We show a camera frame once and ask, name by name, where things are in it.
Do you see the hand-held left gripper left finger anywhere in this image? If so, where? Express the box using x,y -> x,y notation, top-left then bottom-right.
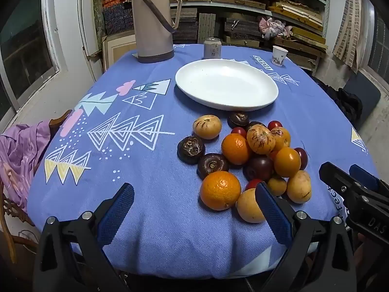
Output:
33,182 -> 135,292

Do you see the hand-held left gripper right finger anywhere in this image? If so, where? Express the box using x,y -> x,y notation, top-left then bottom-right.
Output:
255,182 -> 356,292

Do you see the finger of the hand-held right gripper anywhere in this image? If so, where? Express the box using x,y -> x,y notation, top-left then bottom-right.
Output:
349,164 -> 389,194
318,162 -> 380,216

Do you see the plain yellow pepino melon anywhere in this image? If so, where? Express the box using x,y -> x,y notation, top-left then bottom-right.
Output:
236,188 -> 268,223

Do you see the small yellow fruit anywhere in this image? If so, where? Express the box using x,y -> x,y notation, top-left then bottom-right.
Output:
267,175 -> 288,197

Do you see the yellow spotted pepino melon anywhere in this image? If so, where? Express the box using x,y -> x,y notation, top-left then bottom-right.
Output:
286,170 -> 312,204

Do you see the orange round tomato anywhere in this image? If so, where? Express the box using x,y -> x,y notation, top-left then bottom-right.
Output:
274,147 -> 301,178

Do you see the dark purple tomato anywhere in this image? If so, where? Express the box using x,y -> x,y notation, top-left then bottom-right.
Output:
242,155 -> 275,182

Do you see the orange mandarin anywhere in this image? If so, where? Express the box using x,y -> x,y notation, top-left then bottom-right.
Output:
221,133 -> 252,165
200,171 -> 242,211

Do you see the orange striped pepino melon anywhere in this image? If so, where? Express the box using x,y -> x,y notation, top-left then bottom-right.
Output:
270,127 -> 291,151

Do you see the large striped pepino melon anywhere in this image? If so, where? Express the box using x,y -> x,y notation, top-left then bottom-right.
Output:
246,124 -> 276,155

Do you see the dark water chestnut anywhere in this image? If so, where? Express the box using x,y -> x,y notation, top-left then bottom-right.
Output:
177,136 -> 206,165
227,111 -> 250,129
197,153 -> 230,181

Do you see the maroon purple tomato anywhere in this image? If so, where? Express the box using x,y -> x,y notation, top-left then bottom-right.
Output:
246,121 -> 268,132

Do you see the pale striped pepino melon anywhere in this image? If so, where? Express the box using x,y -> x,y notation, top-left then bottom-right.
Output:
193,115 -> 222,140

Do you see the white oval plate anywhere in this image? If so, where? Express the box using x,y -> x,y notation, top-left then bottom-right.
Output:
175,59 -> 279,111

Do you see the blue printed tablecloth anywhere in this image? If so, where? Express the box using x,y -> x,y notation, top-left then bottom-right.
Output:
27,43 -> 380,280

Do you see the black cloth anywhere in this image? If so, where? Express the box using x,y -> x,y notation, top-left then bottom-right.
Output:
313,77 -> 363,122

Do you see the dark blue chair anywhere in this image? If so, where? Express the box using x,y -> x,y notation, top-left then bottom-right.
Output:
343,70 -> 382,128

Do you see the wooden chair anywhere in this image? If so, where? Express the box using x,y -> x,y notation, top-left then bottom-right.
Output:
0,109 -> 72,264

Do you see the purple cloth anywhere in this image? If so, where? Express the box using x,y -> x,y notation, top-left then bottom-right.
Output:
0,120 -> 53,210

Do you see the white floral paper cup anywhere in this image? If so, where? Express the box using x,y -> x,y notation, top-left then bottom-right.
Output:
272,46 -> 288,66

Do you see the beige checked curtain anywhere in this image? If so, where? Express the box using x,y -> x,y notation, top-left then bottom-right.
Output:
333,0 -> 370,73

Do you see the pink crumpled cloth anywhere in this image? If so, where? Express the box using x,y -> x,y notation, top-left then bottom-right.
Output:
258,17 -> 293,40

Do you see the white drink can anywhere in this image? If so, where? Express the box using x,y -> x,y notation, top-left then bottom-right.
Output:
203,37 -> 222,60

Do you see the white board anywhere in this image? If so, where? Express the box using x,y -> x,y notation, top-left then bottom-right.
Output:
77,0 -> 102,76

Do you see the grey patterned panel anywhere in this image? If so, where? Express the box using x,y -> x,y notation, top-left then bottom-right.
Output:
199,14 -> 216,45

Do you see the dark glass sliding window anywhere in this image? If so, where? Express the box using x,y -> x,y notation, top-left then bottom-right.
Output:
0,0 -> 66,116

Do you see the beige thermos flask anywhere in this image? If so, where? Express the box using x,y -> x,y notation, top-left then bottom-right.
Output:
131,0 -> 183,64

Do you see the stack of patterned fabric boxes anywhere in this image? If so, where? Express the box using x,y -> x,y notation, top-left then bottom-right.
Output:
102,0 -> 134,35

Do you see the white metal shelf rack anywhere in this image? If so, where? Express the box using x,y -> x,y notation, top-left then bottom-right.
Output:
97,0 -> 332,73

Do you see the window with wire mesh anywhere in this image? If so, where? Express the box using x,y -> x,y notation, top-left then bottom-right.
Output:
362,0 -> 389,80

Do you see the wooden picture frame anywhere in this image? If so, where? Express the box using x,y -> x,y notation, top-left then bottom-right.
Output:
102,33 -> 137,70

